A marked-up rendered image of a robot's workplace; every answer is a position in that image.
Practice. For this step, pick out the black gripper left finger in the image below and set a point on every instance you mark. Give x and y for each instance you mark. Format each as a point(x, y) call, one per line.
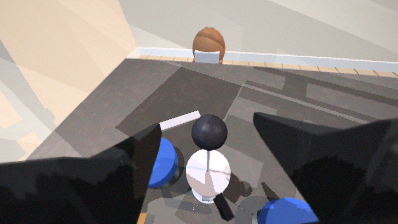
point(107, 188)

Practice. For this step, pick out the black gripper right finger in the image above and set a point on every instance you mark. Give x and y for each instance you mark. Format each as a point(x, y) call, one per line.
point(330, 167)

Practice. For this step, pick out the white flat bar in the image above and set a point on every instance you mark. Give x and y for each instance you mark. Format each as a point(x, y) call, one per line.
point(179, 120)

